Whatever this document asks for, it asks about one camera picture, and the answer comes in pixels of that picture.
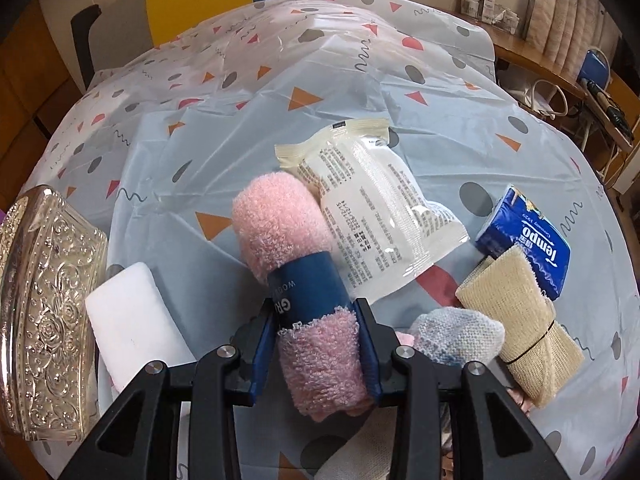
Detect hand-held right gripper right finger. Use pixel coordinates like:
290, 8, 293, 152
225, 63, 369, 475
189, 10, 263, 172
352, 299, 571, 480

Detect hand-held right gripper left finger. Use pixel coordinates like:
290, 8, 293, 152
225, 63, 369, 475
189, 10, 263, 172
57, 299, 281, 480

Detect pastel knit cloth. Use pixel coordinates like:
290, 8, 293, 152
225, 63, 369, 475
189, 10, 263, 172
407, 307, 506, 368

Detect white knit socks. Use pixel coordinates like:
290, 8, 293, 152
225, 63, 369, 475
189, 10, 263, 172
317, 412, 401, 480

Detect pink towel blue band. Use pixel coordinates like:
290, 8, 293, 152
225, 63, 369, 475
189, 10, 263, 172
231, 172, 376, 418

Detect white sponge block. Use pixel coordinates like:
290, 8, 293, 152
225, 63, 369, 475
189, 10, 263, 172
84, 261, 198, 396

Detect white plastic packet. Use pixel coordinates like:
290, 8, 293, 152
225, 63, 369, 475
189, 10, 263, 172
274, 119, 471, 306

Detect gold metal tray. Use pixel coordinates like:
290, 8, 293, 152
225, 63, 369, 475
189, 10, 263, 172
0, 185, 110, 443

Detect beige loofah cloth black band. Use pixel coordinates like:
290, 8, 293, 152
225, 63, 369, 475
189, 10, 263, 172
455, 246, 586, 408

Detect blue tissue packet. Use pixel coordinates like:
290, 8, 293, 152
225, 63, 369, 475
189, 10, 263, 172
474, 184, 573, 302

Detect patterned plastic tablecloth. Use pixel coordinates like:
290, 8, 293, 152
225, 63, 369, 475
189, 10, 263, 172
20, 0, 636, 480

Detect wooden side shelf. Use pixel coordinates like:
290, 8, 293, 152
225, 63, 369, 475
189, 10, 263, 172
492, 10, 591, 103

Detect black tool on rack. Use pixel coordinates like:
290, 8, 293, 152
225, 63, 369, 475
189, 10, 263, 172
585, 80, 640, 146

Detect clear organiser with small items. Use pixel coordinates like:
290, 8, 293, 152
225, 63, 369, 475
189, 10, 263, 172
460, 0, 521, 36

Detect beige curtain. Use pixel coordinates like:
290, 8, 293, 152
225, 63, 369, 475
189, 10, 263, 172
522, 0, 608, 66

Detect white bag with handles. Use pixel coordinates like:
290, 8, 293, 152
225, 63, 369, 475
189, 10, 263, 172
505, 75, 568, 121

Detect wooden wall cabinet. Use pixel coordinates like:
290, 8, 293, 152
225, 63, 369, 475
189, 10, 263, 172
0, 0, 151, 191

